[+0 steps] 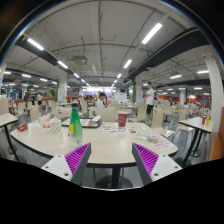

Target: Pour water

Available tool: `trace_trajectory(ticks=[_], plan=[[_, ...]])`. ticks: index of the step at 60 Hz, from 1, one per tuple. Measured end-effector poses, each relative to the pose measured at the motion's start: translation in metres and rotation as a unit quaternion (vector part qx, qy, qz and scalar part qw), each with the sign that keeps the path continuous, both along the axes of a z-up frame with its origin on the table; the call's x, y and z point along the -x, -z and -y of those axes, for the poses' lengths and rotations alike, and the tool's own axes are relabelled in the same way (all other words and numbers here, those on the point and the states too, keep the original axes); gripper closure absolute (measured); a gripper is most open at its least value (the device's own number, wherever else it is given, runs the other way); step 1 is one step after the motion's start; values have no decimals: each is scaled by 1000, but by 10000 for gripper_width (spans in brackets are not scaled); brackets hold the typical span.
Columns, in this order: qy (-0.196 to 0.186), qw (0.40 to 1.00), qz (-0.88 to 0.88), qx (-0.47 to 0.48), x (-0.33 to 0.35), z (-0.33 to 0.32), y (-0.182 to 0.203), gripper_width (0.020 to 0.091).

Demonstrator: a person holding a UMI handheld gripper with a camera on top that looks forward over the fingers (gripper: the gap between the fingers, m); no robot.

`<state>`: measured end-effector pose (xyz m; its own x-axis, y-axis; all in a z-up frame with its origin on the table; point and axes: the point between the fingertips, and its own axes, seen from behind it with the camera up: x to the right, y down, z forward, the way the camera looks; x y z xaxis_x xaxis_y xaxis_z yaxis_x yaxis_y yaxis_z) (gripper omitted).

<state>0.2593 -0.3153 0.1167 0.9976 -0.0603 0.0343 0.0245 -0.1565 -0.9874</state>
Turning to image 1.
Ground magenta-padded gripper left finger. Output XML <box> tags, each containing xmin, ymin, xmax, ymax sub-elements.
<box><xmin>41</xmin><ymin>142</ymin><xmax>92</xmax><ymax>186</ymax></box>

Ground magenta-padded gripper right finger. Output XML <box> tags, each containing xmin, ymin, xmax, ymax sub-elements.
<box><xmin>131</xmin><ymin>142</ymin><xmax>183</xmax><ymax>186</ymax></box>

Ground green drink bottle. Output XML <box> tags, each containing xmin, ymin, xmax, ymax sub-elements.
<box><xmin>68</xmin><ymin>103</ymin><xmax>84</xmax><ymax>149</ymax></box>

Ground clear plastic packet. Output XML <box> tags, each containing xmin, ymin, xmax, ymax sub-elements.
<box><xmin>134</xmin><ymin>128</ymin><xmax>159</xmax><ymax>144</ymax></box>

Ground dark food tray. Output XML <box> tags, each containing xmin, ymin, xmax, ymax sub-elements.
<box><xmin>60</xmin><ymin>116</ymin><xmax>103</xmax><ymax>129</ymax></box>

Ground printed sticker sheet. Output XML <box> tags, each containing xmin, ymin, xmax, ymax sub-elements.
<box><xmin>99</xmin><ymin>124</ymin><xmax>128</xmax><ymax>134</ymax></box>

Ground red paper cup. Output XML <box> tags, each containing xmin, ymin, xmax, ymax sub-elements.
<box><xmin>117</xmin><ymin>110</ymin><xmax>130</xmax><ymax>128</ymax></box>

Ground crumpled food wrapper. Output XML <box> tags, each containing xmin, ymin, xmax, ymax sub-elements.
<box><xmin>39</xmin><ymin>113</ymin><xmax>63</xmax><ymax>129</ymax></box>

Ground beige canteen chairs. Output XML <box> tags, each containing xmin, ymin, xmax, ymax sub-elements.
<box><xmin>0</xmin><ymin>98</ymin><xmax>214</xmax><ymax>141</ymax></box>

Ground beige side table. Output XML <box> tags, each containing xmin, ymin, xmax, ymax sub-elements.
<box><xmin>178</xmin><ymin>116</ymin><xmax>214</xmax><ymax>168</ymax></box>
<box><xmin>0</xmin><ymin>112</ymin><xmax>28</xmax><ymax>164</ymax></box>

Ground person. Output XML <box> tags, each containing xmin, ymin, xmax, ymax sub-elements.
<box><xmin>36</xmin><ymin>93</ymin><xmax>44</xmax><ymax>112</ymax></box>
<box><xmin>95</xmin><ymin>91</ymin><xmax>113</xmax><ymax>109</ymax></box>
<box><xmin>143</xmin><ymin>81</ymin><xmax>155</xmax><ymax>122</ymax></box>

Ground small red box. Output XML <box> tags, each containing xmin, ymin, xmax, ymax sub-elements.
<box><xmin>16</xmin><ymin>122</ymin><xmax>29</xmax><ymax>133</ymax></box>

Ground ceiling air conditioner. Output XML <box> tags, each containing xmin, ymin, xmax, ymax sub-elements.
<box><xmin>70</xmin><ymin>54</ymin><xmax>89</xmax><ymax>67</ymax></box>

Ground ceiling lights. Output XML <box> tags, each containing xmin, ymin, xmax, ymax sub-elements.
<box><xmin>3</xmin><ymin>22</ymin><xmax>211</xmax><ymax>98</ymax></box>

